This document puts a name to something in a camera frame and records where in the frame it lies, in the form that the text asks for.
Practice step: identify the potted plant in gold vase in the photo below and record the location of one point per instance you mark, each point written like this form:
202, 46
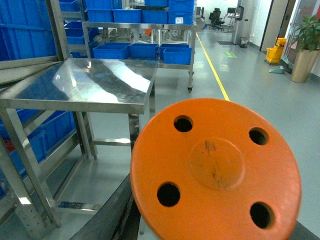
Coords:
307, 38

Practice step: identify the steel cart with blue bins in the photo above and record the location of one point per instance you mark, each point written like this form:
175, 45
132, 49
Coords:
162, 29

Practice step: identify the black office chair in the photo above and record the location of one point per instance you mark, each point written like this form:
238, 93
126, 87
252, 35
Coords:
216, 20

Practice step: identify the yellow mop bucket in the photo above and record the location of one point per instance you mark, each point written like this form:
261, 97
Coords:
274, 54

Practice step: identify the stainless steel table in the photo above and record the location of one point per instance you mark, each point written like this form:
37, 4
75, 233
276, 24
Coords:
82, 86

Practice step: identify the orange cylindrical cap 4680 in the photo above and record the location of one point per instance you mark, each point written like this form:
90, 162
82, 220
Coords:
211, 169

